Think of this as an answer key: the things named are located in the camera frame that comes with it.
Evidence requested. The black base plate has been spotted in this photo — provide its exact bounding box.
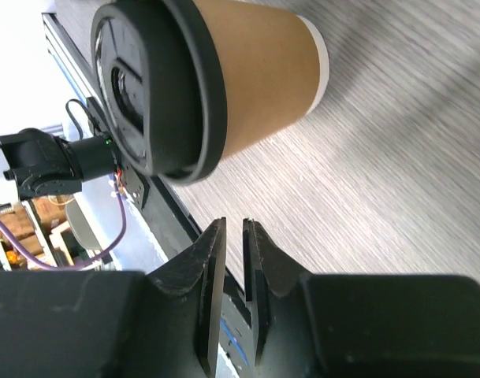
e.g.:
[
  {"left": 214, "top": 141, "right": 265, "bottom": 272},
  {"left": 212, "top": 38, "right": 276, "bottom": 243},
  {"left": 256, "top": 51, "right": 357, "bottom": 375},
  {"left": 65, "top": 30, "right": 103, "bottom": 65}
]
[{"left": 78, "top": 161, "right": 256, "bottom": 377}]

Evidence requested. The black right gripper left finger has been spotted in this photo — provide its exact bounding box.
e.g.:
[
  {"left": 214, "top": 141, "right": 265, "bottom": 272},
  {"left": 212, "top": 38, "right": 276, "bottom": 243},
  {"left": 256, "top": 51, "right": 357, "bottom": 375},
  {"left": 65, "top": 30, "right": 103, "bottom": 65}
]
[{"left": 0, "top": 219, "right": 226, "bottom": 377}]

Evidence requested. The single black cup lid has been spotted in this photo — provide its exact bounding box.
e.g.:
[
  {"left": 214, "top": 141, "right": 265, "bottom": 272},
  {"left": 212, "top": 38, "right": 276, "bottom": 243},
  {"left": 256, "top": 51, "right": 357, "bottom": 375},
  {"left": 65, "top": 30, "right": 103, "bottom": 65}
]
[{"left": 91, "top": 1, "right": 228, "bottom": 184}]

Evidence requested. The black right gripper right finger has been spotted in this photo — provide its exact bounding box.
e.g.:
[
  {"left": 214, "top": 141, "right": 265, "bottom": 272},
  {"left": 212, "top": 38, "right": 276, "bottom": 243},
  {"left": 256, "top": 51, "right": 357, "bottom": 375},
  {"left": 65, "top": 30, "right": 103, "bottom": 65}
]
[{"left": 243, "top": 220, "right": 480, "bottom": 377}]

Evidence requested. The single brown paper cup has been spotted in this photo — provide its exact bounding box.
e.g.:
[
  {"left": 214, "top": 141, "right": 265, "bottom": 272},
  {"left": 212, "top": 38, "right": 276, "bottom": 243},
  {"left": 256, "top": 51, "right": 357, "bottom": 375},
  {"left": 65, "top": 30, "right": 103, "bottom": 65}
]
[{"left": 196, "top": 1, "right": 329, "bottom": 158}]

